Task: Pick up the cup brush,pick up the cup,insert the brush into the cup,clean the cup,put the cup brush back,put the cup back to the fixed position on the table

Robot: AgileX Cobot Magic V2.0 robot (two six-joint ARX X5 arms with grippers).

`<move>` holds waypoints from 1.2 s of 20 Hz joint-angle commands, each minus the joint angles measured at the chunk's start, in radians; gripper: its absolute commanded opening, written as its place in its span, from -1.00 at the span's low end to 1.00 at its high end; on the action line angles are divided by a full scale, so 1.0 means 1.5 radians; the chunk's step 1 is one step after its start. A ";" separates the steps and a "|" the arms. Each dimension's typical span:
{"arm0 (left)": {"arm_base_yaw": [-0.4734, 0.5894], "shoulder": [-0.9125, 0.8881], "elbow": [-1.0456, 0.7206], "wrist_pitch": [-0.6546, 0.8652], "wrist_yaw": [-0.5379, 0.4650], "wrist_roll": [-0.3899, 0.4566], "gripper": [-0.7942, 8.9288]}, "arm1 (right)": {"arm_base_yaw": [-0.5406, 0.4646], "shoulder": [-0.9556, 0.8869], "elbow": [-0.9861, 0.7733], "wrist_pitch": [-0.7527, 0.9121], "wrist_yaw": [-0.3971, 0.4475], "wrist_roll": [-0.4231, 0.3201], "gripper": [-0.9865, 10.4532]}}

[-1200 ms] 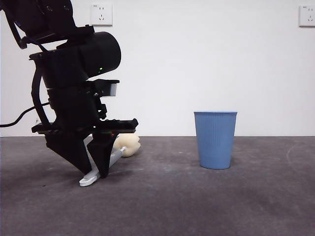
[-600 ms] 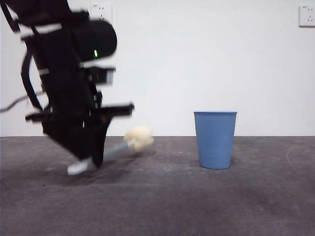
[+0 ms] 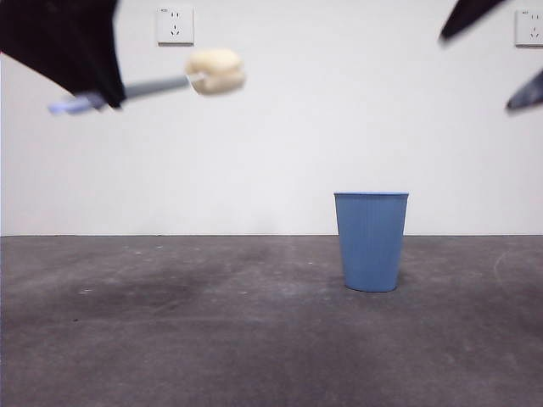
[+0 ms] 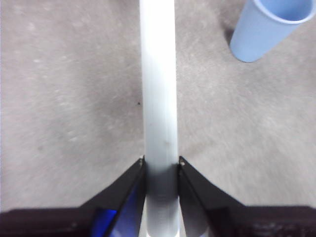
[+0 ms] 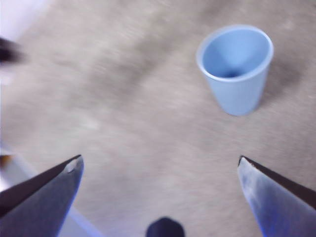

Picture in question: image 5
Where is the blue ribbed plastic cup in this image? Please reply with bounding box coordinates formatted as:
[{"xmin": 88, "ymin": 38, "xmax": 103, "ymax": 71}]
[{"xmin": 196, "ymin": 24, "xmax": 275, "ymax": 117}]

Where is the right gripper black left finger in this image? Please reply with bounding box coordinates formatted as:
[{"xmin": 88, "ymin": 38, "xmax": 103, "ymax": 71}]
[{"xmin": 0, "ymin": 155, "xmax": 84, "ymax": 237}]

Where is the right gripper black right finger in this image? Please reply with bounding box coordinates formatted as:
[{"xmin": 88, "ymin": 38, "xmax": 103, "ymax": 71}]
[{"xmin": 237, "ymin": 155, "xmax": 316, "ymax": 237}]

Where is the black rounded camera housing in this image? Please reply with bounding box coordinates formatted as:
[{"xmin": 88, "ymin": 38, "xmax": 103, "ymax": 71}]
[{"xmin": 145, "ymin": 216, "xmax": 185, "ymax": 237}]

